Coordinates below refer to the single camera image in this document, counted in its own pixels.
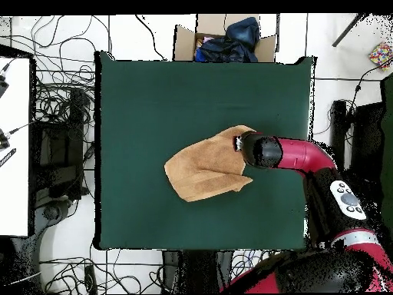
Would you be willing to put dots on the tan terry towel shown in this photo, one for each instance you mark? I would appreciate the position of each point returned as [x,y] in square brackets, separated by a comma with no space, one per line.
[208,166]

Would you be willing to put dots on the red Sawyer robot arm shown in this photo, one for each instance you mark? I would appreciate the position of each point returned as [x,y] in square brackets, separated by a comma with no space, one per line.
[294,153]

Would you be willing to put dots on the multicolour spotted item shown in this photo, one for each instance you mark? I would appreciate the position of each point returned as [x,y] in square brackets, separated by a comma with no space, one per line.
[380,55]

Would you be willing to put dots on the dark green table cloth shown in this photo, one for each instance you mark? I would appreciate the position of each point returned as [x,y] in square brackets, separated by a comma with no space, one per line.
[129,92]

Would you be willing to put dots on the dark navy garment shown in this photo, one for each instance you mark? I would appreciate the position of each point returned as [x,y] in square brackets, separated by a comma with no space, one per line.
[224,50]

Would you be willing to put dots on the brown cardboard box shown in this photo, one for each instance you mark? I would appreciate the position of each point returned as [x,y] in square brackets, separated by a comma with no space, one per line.
[184,43]

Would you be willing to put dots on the blue denim garment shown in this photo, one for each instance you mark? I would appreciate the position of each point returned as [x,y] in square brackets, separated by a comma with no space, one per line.
[244,30]

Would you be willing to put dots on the grey stand base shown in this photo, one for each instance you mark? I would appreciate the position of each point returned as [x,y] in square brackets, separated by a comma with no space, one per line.
[50,212]

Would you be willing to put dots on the black power strip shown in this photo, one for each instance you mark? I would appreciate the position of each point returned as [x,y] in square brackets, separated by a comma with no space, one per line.
[90,278]

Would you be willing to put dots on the white table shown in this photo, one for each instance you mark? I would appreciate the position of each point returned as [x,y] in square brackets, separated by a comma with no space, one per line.
[15,153]

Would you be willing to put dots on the black strip with marks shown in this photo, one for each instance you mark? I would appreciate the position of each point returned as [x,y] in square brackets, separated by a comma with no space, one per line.
[7,157]

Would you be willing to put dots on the green cloth on side table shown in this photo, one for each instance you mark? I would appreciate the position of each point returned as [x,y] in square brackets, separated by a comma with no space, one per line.
[387,153]

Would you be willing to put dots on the black pole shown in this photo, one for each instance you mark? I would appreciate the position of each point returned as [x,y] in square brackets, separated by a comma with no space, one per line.
[348,29]

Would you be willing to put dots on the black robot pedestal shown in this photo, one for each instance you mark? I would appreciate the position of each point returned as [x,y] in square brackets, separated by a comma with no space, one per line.
[196,270]

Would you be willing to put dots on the black stand frame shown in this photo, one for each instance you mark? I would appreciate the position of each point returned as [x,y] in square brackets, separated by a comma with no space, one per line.
[337,129]
[75,123]

